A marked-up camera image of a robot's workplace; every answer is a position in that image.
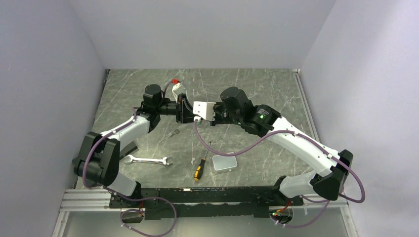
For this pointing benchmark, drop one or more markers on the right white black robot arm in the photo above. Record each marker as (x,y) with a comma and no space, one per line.
(329,166)

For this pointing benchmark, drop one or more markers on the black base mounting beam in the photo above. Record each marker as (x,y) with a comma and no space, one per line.
(255,201)

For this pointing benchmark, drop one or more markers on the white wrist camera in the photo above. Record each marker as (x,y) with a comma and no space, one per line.
(203,111)
(178,88)

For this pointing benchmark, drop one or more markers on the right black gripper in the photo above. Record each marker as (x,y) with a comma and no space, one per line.
(217,121)

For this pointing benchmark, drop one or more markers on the aluminium extrusion rail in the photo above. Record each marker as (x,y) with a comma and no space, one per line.
(85,200)

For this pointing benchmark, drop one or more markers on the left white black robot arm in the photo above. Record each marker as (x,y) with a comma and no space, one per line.
(98,160)

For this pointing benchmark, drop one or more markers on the small detached silver key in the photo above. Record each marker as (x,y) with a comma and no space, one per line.
(175,132)

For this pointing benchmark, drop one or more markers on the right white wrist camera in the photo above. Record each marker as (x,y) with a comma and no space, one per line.
(203,111)

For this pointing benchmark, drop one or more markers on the black square plate rear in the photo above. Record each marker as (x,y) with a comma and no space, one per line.
(128,149)

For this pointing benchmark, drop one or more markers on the silver open-end wrench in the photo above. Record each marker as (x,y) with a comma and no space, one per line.
(129,159)

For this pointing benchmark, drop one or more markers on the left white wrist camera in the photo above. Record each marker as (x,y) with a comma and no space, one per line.
(178,88)

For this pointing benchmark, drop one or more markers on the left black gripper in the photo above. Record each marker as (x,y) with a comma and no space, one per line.
(184,110)

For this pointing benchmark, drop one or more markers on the yellow black screwdriver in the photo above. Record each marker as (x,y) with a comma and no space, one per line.
(200,168)

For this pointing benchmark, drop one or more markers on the grey rectangular tin box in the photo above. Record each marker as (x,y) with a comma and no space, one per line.
(221,163)

